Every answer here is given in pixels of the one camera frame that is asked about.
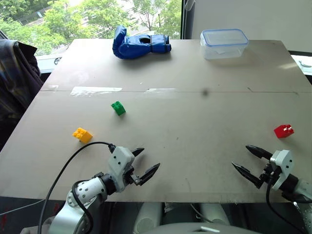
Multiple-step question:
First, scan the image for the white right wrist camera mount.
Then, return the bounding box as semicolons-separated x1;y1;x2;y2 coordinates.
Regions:
269;149;294;192

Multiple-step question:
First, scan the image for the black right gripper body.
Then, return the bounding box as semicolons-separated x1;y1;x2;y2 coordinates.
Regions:
257;160;282;186

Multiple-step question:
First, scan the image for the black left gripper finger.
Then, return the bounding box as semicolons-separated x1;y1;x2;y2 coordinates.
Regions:
137;162;161;187
131;147;145;158

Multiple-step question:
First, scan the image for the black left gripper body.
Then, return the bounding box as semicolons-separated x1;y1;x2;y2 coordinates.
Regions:
123;165;141;186

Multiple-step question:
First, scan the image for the clear plastic lidded container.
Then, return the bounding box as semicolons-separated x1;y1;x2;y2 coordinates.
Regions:
200;28;250;61

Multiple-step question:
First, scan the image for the thin white cable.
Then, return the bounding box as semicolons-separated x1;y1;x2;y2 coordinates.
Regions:
0;198;46;216

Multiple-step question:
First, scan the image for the silver robot torso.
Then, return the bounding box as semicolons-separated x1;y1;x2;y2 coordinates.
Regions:
135;201;259;234

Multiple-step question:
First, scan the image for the blue boxing glove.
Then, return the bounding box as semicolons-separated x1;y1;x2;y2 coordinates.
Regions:
112;25;172;60

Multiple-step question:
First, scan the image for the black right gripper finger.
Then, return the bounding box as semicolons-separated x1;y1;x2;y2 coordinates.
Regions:
231;161;263;190
245;144;273;161

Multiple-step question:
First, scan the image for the green toy brick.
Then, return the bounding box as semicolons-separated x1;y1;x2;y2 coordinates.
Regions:
111;100;127;117

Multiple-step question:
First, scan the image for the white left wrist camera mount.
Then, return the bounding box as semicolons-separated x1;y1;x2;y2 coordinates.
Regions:
107;146;136;192

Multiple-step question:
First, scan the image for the yellow toy brick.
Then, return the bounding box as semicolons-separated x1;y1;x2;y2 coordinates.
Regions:
72;127;93;144

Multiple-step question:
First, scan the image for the red toy brick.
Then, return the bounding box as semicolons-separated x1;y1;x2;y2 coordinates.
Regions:
273;124;295;139

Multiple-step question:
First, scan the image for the dark plaid jacket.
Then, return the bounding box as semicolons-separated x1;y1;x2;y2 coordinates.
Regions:
0;39;44;152

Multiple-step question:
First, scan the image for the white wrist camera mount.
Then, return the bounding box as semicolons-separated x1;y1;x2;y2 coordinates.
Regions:
107;146;136;192
269;149;294;192

